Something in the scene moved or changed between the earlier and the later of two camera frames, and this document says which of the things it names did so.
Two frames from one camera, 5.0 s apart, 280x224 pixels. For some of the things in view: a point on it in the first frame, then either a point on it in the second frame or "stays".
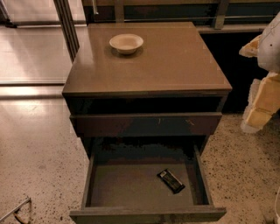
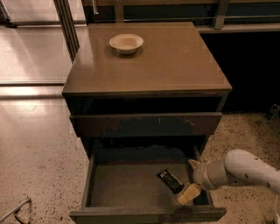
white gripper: x=270 y=50 -> x=200 y=175
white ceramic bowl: x=126 y=43 stays
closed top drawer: x=145 y=124 stays
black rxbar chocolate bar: x=171 y=180 stays
